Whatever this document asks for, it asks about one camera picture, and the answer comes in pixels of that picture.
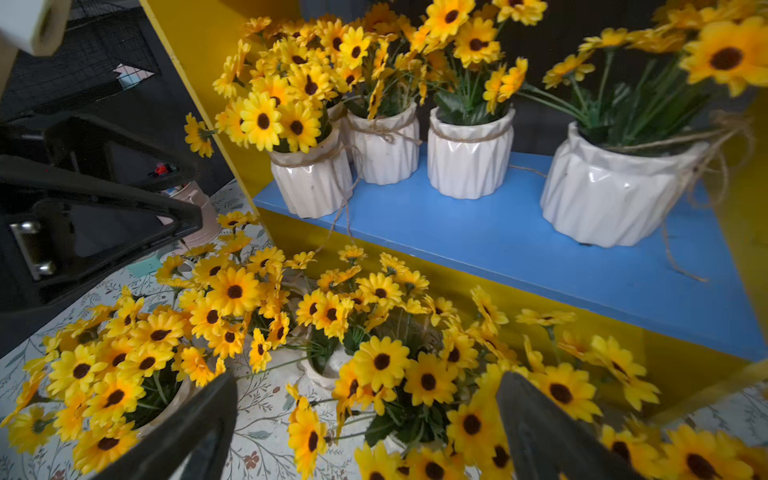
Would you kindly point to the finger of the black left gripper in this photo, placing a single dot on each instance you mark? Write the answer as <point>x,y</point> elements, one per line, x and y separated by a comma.
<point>63,232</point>
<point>91,146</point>

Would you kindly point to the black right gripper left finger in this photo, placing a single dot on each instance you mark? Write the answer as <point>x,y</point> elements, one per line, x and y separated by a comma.
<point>195,440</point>

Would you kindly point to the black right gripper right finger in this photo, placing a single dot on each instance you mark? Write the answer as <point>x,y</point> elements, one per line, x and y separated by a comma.
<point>545,442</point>

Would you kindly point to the sunflower pot back row left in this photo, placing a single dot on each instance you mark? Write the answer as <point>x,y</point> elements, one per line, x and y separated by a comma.
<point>282,87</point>

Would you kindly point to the sunflower pot row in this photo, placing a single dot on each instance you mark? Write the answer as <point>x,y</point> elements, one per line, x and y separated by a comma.
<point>282,87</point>
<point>382,79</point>
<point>471,131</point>

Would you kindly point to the sunflower pot back row middle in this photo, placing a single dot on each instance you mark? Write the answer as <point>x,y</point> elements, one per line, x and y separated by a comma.
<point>382,79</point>

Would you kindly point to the sunflower pot back row right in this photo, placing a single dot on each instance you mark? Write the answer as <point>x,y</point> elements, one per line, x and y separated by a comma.
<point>471,131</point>

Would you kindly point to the pink metal marker bucket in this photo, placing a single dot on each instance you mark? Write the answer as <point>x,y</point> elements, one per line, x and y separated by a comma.
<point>191,193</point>

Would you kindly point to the pink and blue sticky notes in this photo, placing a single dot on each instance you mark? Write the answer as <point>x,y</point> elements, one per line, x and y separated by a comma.
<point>130,76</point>

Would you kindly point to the yellow wooden shelf unit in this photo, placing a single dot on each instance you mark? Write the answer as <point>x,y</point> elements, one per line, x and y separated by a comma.
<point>689,303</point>

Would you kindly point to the black wire wall basket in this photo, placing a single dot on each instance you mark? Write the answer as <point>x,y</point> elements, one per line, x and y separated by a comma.
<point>99,36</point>

